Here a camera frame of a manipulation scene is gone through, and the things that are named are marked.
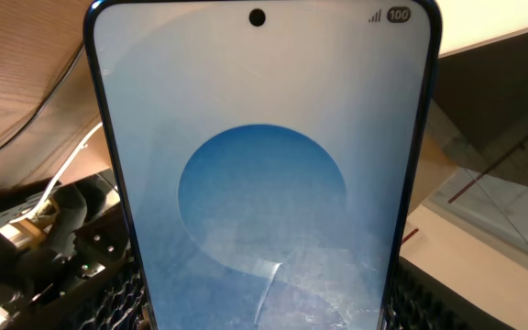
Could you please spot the blue Samsung Galaxy smartphone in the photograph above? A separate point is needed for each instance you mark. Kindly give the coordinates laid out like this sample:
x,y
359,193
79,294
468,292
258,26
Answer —
x,y
264,152

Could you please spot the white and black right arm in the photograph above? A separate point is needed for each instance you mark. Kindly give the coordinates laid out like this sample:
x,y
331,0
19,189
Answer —
x,y
65,260

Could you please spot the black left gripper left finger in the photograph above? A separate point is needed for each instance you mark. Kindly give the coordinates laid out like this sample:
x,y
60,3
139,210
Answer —
x,y
112,300

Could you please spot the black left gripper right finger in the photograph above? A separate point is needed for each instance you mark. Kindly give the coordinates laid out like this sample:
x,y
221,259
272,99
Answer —
x,y
420,302

